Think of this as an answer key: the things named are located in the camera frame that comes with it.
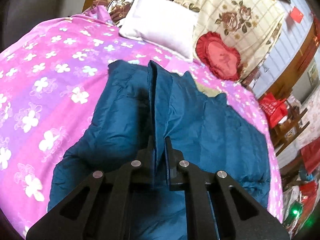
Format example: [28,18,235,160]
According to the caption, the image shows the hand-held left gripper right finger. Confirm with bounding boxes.
[164,137,291,240]

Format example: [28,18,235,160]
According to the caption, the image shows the wooden door frame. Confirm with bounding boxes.
[257,20,320,100]

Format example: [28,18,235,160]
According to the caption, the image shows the red heart-shaped cushion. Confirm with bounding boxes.
[195,32,242,81]

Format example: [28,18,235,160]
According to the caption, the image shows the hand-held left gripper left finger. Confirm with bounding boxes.
[26,135,156,240]

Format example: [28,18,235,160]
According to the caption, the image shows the blue padded jacket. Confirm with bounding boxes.
[47,59,272,240]

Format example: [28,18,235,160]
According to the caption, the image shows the brown floral pillow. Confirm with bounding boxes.
[90,0,137,27]

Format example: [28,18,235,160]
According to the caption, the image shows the pink floral bed sheet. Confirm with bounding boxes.
[0,5,284,238]

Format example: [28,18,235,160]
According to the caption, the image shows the wooden shelf rack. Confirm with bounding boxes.
[271,105,315,155]

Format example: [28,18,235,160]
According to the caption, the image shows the white pillow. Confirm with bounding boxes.
[118,0,199,63]

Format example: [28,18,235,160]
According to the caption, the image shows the cream rose-print quilt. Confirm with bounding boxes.
[172,0,286,83]

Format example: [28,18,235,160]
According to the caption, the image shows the red paper wall decoration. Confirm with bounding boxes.
[289,7,304,23]

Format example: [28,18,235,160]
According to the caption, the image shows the red shopping bag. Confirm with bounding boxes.
[259,92,288,128]

